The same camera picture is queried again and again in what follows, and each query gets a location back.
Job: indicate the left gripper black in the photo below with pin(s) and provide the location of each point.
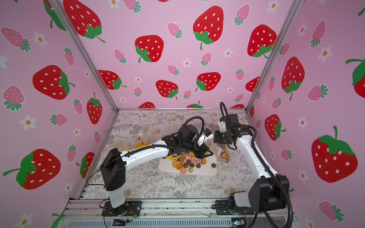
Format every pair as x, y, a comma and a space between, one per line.
201, 151

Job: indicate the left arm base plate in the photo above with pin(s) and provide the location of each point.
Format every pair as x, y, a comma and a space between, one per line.
130, 208

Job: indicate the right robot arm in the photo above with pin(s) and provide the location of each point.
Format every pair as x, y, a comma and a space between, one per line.
270, 191

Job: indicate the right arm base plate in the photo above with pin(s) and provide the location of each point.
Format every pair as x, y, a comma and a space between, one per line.
226, 207

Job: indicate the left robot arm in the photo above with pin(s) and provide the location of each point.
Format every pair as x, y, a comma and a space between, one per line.
117, 164

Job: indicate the ziploc bag yellow duck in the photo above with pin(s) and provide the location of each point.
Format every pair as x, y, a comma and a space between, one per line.
146, 136

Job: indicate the aluminium front rail frame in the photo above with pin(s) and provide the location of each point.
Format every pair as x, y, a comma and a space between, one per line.
159, 213

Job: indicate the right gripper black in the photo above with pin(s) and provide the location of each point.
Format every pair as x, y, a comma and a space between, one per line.
221, 138

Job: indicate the white plastic tray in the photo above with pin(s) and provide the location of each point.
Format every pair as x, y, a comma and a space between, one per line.
188, 164

